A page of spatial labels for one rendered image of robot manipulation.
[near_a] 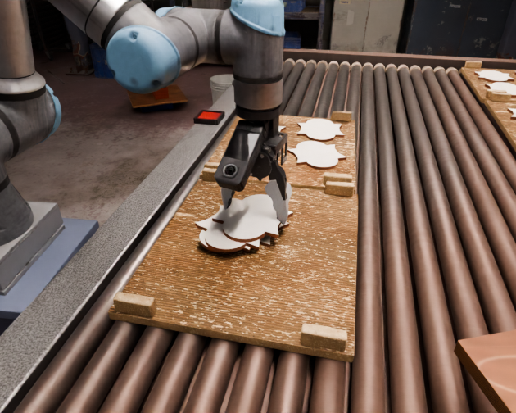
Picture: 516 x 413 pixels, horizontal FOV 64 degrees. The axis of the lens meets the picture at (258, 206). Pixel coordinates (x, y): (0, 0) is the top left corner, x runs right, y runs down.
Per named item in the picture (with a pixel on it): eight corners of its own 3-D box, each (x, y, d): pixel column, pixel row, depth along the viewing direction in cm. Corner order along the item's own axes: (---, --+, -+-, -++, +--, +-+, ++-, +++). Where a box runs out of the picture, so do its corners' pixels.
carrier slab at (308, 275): (109, 319, 61) (106, 311, 60) (201, 183, 94) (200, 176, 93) (352, 363, 54) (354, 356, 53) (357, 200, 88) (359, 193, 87)
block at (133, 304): (114, 312, 60) (110, 299, 58) (120, 303, 61) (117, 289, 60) (153, 319, 58) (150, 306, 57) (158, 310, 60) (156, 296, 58)
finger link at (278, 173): (295, 195, 70) (274, 148, 67) (292, 199, 69) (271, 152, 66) (272, 200, 72) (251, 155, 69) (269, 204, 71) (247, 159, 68)
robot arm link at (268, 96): (272, 87, 59) (220, 80, 61) (271, 117, 61) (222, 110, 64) (289, 73, 65) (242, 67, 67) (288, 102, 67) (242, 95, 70)
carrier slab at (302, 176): (199, 180, 95) (198, 174, 94) (239, 116, 129) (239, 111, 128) (355, 196, 89) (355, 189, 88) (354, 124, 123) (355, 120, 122)
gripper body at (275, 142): (287, 164, 75) (291, 98, 68) (270, 186, 68) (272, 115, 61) (249, 156, 77) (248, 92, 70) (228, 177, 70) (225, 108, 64)
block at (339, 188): (323, 194, 87) (325, 183, 85) (324, 190, 88) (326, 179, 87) (353, 197, 86) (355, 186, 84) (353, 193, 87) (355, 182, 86)
